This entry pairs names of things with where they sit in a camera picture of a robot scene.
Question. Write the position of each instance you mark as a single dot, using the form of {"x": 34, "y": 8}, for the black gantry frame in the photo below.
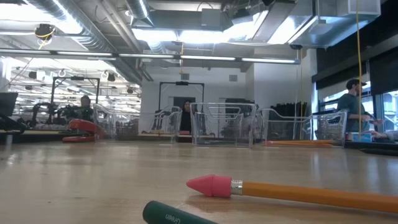
{"x": 182, "y": 83}
{"x": 74, "y": 78}

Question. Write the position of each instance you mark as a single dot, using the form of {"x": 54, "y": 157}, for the long ceiling light strip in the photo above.
{"x": 205, "y": 58}

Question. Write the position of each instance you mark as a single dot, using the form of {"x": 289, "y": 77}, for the clear plastic bin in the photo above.
{"x": 332, "y": 127}
{"x": 224, "y": 124}
{"x": 174, "y": 121}

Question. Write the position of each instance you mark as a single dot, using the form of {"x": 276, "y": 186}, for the orange pencil pink eraser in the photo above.
{"x": 311, "y": 195}
{"x": 295, "y": 145}

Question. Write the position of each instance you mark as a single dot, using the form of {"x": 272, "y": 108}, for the person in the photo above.
{"x": 85, "y": 110}
{"x": 349, "y": 109}
{"x": 186, "y": 119}

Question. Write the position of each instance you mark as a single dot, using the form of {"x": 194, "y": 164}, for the blue box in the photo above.
{"x": 360, "y": 137}

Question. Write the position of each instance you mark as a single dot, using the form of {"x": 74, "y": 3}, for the red stapler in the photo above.
{"x": 82, "y": 126}

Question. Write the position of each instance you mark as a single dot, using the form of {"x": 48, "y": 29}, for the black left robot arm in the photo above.
{"x": 12, "y": 124}

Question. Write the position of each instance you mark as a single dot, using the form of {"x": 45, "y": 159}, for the green crayon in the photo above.
{"x": 168, "y": 214}

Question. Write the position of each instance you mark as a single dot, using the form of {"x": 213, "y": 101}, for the person's forearm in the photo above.
{"x": 388, "y": 135}

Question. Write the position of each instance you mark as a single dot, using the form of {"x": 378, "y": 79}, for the black background robot arm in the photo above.
{"x": 66, "y": 112}

